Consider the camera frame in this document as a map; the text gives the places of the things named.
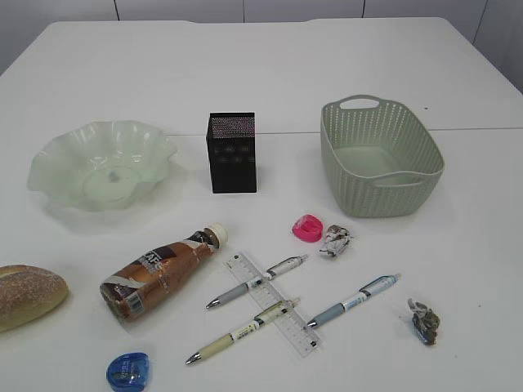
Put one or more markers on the dark paper ball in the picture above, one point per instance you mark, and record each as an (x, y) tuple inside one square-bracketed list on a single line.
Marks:
[(425, 321)]

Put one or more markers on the pink pencil sharpener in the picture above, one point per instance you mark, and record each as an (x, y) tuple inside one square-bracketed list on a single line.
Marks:
[(308, 228)]

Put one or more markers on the blue clip pen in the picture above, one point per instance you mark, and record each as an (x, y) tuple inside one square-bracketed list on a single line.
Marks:
[(378, 285)]

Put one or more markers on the green plastic basket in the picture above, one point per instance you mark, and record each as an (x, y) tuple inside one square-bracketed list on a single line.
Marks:
[(379, 161)]

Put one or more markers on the black mesh pen holder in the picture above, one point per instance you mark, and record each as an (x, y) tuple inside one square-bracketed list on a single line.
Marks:
[(231, 152)]

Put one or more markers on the brown coffee drink bottle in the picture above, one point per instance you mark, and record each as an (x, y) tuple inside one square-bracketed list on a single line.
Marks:
[(155, 275)]

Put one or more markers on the wavy green glass plate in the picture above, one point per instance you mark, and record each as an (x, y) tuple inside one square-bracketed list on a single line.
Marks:
[(102, 166)]

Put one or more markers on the bread roll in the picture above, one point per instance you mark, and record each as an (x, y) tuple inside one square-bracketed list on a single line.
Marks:
[(28, 293)]

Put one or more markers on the blue pencil sharpener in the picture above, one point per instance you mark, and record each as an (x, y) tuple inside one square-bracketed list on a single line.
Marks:
[(129, 372)]

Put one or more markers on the white paper ball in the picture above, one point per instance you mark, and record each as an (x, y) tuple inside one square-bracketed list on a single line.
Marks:
[(336, 240)]

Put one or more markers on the beige grip pen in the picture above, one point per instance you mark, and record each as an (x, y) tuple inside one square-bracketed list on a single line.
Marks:
[(267, 316)]

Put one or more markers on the clear plastic ruler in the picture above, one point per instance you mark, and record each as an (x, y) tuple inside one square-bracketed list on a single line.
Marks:
[(292, 325)]

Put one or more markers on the grey grip pen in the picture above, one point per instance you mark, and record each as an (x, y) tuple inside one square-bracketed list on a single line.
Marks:
[(250, 277)]

